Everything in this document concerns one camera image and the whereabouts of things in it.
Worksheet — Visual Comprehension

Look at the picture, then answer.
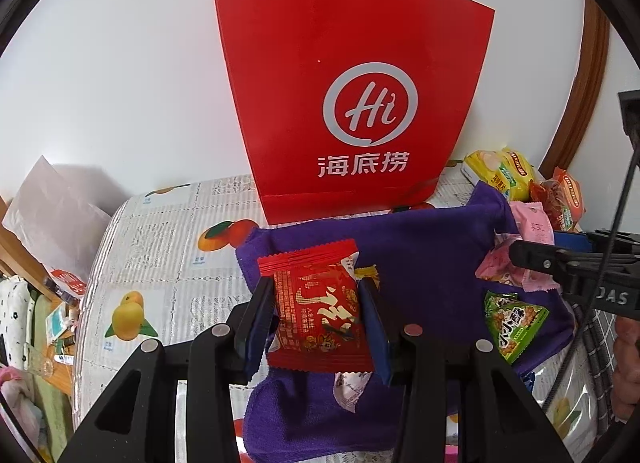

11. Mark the brown wooden door frame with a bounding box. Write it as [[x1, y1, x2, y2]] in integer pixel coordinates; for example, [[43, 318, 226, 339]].
[[537, 0, 611, 179]]

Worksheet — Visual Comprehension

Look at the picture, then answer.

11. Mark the red snack packet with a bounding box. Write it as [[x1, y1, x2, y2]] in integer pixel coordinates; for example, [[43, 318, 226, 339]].
[[257, 239, 376, 374]]

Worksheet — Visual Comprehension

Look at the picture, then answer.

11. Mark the green blanket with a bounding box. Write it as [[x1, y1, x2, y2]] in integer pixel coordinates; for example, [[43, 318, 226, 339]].
[[27, 378, 76, 463]]

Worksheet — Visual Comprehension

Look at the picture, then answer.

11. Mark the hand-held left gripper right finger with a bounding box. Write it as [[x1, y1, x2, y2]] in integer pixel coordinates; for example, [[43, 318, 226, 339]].
[[356, 278, 576, 463]]

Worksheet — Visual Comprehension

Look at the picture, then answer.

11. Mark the red paper bag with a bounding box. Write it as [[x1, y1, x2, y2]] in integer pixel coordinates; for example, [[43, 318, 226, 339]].
[[211, 0, 496, 226]]

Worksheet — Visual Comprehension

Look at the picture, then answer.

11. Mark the wooden headboard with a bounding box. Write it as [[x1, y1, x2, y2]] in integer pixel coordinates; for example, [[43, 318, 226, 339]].
[[0, 196, 61, 301]]

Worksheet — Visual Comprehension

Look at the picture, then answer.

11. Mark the yellow chips bag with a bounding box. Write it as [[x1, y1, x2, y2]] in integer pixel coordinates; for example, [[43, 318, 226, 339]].
[[462, 147, 538, 201]]

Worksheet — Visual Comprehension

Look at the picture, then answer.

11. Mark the teal small box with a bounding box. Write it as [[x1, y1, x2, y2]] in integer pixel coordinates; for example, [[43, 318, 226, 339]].
[[45, 304, 68, 344]]

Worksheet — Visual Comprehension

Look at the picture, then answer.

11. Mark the person's right hand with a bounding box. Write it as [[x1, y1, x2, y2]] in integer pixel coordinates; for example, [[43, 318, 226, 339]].
[[612, 315, 640, 421]]

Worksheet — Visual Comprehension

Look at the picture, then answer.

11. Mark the long white pink snack packet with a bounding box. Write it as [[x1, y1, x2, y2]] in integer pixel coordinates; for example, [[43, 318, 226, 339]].
[[332, 371, 373, 414]]

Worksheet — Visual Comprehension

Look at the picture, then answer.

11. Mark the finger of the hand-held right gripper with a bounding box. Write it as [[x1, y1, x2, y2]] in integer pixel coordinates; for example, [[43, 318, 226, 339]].
[[552, 229, 640, 256], [509, 238, 593, 284]]

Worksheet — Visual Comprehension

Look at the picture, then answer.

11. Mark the purple towel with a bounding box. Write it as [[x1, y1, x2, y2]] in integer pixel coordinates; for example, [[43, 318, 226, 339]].
[[235, 180, 576, 454]]

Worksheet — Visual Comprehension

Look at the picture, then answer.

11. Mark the grey plaid cloth pink star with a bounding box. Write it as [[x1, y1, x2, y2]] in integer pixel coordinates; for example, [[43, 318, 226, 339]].
[[577, 310, 623, 361]]

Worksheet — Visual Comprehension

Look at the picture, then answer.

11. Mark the white plastic shopping bag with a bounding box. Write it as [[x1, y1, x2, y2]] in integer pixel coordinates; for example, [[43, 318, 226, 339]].
[[2, 156, 113, 299]]

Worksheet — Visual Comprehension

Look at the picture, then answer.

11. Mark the green snack packet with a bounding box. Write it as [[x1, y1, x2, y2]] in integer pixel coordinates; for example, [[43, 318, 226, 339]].
[[483, 291, 550, 365]]

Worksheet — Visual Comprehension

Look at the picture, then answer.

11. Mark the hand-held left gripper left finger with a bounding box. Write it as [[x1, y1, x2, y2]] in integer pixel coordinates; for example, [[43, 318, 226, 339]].
[[55, 275, 281, 463]]

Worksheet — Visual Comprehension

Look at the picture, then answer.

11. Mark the white dotted pillow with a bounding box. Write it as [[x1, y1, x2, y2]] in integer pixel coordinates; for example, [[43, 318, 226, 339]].
[[0, 277, 36, 369]]

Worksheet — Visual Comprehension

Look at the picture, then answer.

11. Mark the wooden nightstand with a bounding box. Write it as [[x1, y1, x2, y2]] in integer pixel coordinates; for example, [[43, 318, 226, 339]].
[[27, 338, 76, 384]]

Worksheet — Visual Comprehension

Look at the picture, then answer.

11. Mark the orange chips bag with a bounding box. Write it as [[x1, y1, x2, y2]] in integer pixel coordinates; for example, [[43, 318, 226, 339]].
[[529, 167, 586, 233]]

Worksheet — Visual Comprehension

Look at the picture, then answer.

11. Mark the fruit print table cover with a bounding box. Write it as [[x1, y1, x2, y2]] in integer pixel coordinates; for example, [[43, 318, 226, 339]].
[[70, 158, 640, 463]]

